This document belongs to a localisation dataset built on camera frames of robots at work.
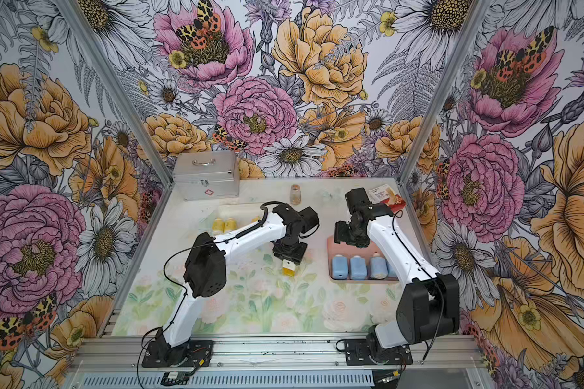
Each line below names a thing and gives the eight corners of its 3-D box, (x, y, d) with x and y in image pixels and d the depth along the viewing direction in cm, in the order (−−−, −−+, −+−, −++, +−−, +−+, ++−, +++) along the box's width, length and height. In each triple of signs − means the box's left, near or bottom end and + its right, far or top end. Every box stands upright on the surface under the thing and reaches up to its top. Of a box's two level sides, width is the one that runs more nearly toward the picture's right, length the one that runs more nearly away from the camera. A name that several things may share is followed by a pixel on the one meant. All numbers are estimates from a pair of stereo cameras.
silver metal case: (181, 201, 116) (167, 177, 104) (191, 175, 127) (180, 151, 115) (237, 201, 116) (229, 177, 104) (242, 175, 127) (236, 151, 115)
